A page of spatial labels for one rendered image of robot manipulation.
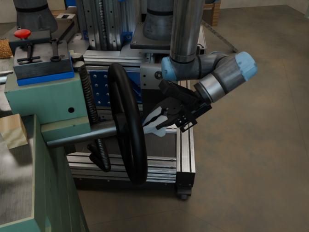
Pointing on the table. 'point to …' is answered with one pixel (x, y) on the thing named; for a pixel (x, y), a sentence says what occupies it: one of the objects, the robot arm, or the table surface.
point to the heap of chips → (5, 49)
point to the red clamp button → (22, 33)
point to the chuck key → (29, 54)
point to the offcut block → (13, 131)
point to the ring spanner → (54, 50)
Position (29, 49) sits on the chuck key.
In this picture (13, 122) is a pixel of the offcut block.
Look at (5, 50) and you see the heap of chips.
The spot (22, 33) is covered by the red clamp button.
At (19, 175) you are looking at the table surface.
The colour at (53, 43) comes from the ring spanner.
